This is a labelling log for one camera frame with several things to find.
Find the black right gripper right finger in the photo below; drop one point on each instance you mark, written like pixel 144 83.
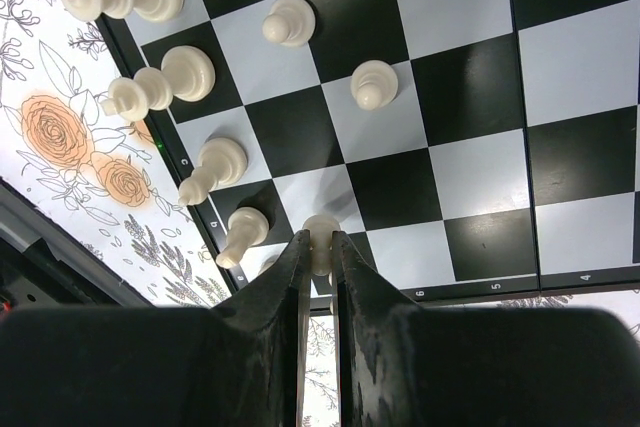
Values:
pixel 403 364

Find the floral table cloth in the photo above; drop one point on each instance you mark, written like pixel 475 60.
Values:
pixel 105 181

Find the black white chess board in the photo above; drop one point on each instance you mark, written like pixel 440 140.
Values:
pixel 508 161

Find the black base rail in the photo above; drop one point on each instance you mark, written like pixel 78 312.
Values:
pixel 44 266

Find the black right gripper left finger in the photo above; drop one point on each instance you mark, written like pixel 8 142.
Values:
pixel 239 363

